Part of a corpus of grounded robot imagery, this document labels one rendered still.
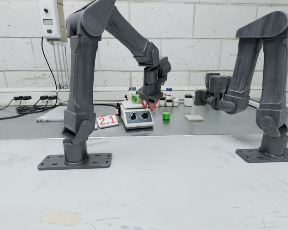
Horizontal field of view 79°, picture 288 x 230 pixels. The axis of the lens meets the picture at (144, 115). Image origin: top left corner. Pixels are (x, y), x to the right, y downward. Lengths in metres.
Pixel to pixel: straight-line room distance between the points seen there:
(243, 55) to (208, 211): 0.46
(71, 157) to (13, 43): 1.16
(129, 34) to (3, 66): 1.17
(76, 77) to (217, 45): 1.16
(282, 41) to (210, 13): 0.91
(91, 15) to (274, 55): 0.49
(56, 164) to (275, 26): 0.70
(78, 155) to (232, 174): 0.42
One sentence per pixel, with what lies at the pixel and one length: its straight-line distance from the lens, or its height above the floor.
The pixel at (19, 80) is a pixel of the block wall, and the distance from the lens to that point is 1.56.
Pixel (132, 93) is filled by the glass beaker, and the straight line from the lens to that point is 0.86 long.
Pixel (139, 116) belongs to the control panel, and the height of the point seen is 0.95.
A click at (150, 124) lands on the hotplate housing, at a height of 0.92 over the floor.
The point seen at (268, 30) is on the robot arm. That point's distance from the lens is 0.61.
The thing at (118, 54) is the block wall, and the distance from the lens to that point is 1.33.
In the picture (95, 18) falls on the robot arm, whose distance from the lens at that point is 0.50.
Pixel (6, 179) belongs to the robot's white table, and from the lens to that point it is 0.58.
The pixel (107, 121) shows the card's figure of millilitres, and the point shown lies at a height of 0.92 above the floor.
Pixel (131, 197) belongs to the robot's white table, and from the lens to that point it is 0.42.
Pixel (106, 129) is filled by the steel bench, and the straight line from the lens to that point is 0.79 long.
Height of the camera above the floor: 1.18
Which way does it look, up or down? 17 degrees down
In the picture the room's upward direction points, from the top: straight up
